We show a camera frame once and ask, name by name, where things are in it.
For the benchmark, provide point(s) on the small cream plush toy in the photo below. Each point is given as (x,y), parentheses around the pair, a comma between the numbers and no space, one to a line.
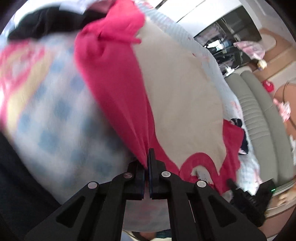
(262,64)

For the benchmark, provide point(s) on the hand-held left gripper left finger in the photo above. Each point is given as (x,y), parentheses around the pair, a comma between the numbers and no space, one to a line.
(141,183)

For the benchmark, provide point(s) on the white charger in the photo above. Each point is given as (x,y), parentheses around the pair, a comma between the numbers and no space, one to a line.
(227,69)

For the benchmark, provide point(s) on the dark cloth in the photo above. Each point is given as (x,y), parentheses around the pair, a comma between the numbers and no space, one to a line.
(18,190)

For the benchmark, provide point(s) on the black trousers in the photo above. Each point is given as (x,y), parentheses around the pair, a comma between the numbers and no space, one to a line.
(46,22)

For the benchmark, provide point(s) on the brown wooden ledge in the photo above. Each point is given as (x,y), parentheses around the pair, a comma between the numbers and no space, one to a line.
(277,60)

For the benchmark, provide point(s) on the cluttered open closet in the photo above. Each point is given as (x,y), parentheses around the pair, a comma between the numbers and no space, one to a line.
(222,46)

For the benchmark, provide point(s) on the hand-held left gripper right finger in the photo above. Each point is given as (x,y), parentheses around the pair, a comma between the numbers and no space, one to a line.
(151,176)

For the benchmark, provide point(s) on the person's right hand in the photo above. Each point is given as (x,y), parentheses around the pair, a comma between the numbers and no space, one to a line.
(288,197)

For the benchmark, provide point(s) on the pink plush toy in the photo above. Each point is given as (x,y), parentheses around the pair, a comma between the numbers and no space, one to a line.
(283,111)

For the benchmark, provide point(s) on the grey padded headboard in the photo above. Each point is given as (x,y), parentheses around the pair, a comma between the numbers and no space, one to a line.
(261,120)

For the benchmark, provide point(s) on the pink and cream shirt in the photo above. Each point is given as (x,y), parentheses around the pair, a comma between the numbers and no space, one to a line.
(180,92)

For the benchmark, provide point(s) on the red plush toy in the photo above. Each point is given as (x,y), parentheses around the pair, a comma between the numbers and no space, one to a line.
(268,85)

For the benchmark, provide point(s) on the pink printed cloth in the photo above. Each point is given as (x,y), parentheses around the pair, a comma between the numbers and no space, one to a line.
(249,48)

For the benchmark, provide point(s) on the printed checked blanket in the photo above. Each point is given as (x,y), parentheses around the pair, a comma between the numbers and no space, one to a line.
(57,120)

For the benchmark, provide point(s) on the white wardrobe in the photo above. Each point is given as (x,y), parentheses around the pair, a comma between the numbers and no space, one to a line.
(196,14)

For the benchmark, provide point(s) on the navy striped folded garment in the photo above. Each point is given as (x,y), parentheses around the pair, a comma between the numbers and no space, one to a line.
(244,144)

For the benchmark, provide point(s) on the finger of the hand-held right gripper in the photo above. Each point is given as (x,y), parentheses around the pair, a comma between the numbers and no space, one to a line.
(233,185)

